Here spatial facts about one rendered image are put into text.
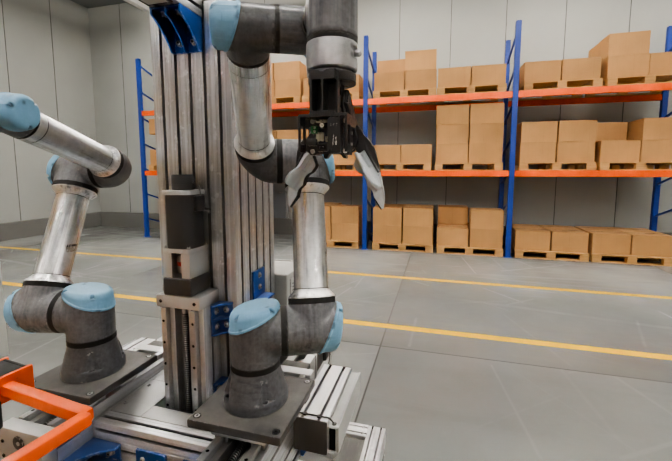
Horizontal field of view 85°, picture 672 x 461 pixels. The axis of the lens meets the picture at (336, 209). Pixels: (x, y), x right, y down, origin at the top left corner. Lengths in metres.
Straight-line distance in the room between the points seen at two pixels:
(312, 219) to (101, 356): 0.67
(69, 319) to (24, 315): 0.12
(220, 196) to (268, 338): 0.41
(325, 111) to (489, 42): 8.64
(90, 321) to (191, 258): 0.31
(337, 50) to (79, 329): 0.95
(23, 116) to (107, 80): 11.89
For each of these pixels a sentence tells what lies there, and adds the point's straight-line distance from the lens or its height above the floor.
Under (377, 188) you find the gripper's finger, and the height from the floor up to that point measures 1.55.
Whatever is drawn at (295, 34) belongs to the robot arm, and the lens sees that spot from 0.66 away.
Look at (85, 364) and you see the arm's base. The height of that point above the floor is 1.08.
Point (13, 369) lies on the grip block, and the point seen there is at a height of 1.21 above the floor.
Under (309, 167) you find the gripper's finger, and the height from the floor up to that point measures 1.59.
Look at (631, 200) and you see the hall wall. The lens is 9.43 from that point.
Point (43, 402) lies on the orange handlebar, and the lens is 0.86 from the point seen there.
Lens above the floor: 1.58
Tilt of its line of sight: 6 degrees down
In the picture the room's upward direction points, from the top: straight up
